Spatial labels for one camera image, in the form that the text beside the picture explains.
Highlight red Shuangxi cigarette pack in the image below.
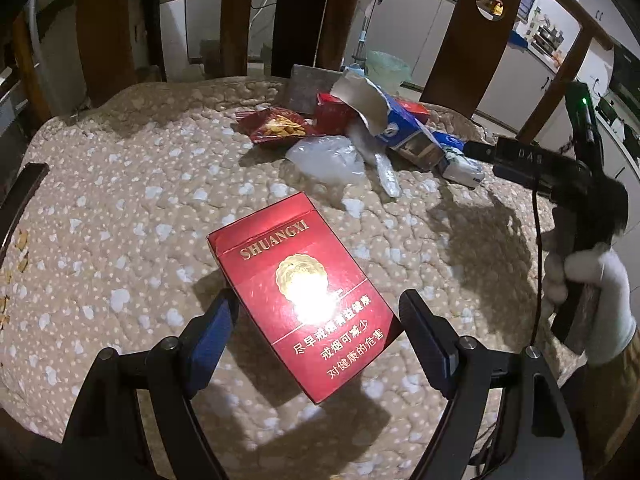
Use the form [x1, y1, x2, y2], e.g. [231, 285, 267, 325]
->
[208, 193, 401, 404]

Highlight green trash bag bin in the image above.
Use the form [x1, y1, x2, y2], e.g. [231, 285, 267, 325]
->
[366, 51, 411, 96]

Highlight white kitchen cabinets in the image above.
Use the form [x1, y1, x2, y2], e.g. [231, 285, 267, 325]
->
[349, 0, 640, 271]

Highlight white gloved right hand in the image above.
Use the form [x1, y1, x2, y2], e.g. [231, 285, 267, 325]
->
[541, 229, 637, 365]

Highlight torn blue white carton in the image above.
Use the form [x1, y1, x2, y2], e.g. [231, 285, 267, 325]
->
[331, 72, 485, 198]

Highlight light blue mop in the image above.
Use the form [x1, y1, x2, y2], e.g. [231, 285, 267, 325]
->
[348, 0, 383, 76]

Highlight clear plastic bag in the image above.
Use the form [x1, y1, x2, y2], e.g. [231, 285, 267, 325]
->
[285, 136, 366, 185]

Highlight small red box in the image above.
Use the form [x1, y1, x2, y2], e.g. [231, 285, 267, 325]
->
[314, 92, 356, 136]

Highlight grey metal tin box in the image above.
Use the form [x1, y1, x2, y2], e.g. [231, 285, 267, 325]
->
[282, 64, 342, 116]

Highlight red snack packet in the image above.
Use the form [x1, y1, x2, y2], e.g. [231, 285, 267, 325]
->
[238, 106, 320, 148]

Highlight black phone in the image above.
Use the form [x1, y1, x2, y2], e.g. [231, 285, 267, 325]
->
[0, 162, 49, 258]

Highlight dark wooden chair frame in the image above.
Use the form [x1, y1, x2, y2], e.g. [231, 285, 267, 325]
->
[1, 0, 614, 142]

